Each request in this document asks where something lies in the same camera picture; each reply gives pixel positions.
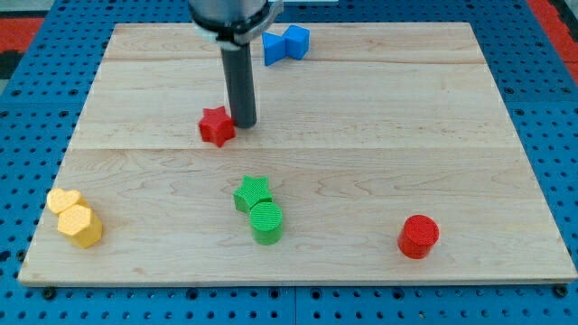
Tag yellow heart block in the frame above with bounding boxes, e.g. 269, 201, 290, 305
46, 188, 90, 215

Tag green star block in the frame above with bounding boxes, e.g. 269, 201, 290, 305
233, 175, 273, 214

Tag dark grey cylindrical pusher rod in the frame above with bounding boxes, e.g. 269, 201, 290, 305
221, 43, 256, 129

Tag green cylinder block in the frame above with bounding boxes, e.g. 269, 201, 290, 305
248, 201, 284, 246

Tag yellow hexagon block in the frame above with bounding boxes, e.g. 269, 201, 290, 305
57, 205, 103, 248

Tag red cylinder block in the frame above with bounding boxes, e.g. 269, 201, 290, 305
397, 215, 440, 259

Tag red star block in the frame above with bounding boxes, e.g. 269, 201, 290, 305
198, 106, 236, 147

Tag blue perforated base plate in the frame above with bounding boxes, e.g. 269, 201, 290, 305
1, 1, 577, 324

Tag light wooden board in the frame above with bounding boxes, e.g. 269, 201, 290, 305
19, 23, 577, 287

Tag blue cube block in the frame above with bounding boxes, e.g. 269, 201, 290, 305
283, 25, 311, 60

